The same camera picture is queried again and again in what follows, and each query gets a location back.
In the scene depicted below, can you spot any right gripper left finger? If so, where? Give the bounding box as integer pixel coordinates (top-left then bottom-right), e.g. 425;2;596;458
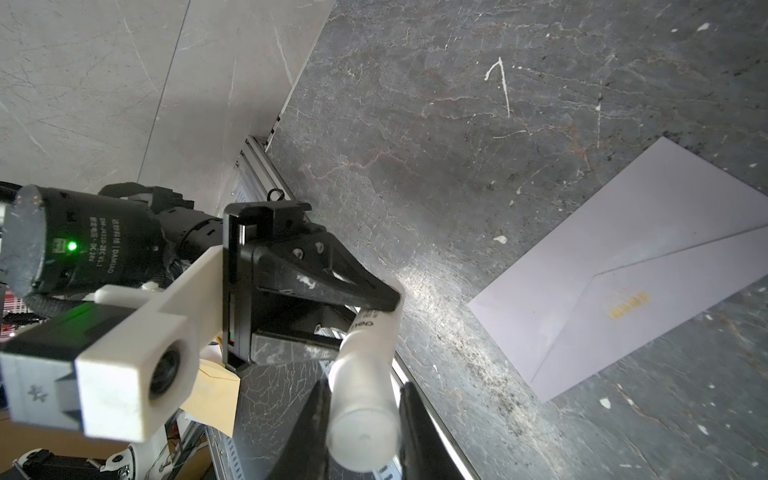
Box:
267;379;331;480

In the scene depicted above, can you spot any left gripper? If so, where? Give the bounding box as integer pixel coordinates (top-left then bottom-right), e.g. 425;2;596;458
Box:
222;202;401;372

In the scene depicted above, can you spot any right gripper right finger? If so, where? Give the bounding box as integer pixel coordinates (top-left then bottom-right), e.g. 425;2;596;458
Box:
398;382;463;480

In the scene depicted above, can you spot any white glue stick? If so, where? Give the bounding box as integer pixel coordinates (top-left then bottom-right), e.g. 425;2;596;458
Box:
326;276;405;473

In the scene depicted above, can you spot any grey purple envelope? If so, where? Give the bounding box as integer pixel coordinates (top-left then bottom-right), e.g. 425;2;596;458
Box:
469;138;767;401

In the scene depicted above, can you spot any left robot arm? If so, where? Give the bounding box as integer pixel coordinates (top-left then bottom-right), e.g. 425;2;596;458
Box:
1;182;401;371

